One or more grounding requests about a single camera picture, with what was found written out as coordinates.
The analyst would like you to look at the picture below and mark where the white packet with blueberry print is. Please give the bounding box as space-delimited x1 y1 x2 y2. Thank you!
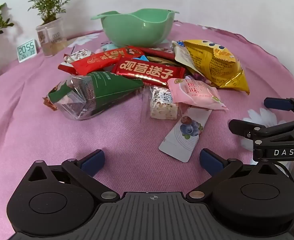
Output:
158 107 212 163

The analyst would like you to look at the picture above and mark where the dark patterned packet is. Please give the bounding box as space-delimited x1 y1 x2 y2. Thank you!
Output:
142 55 180 68

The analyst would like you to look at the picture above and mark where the long shiny red packet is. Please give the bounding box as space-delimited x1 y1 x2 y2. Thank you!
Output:
58 49 127 75

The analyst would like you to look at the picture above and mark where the silver white candy wrapper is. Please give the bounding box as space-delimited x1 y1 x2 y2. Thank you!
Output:
63 49 92 64

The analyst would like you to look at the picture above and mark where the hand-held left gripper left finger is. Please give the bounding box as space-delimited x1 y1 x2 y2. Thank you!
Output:
24 149 120 202

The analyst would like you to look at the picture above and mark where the dark red packet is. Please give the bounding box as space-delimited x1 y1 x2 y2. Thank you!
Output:
126 45 176 60

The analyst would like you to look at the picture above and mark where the pink printed tablecloth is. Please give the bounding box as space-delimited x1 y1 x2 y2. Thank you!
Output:
0 21 294 240

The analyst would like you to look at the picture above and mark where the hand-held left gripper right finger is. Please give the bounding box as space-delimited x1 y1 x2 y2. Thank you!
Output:
186 148 291 202

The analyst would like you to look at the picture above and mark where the pink pillow packet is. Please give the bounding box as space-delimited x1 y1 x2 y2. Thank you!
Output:
167 78 230 112

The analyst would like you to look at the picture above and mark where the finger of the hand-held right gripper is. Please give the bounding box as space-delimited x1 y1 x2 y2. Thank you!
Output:
264 95 294 118
228 119 294 143

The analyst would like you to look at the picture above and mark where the yellow foil bag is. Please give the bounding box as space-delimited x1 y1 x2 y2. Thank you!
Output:
182 39 251 95

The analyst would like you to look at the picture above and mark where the fine-leaved plant in clear cup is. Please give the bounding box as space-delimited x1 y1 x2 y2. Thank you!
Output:
26 0 74 57

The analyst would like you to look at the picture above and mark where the beige kraft packet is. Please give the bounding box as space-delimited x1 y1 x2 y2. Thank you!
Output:
172 41 207 78

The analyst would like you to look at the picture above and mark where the red bar with white print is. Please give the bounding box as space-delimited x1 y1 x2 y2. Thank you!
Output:
111 56 186 87

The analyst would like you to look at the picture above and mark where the green and clear cone packet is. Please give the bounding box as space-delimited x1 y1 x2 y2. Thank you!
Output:
42 71 145 120

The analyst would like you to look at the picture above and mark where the white nougat candy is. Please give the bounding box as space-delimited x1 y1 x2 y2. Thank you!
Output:
149 85 179 120

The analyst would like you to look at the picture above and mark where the green plastic bowl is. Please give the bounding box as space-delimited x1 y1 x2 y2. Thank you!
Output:
91 8 180 48

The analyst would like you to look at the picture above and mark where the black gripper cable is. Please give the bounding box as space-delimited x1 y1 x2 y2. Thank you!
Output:
275 162 294 193

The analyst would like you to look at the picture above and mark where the white digital clock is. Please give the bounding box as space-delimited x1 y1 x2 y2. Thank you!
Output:
17 39 37 63

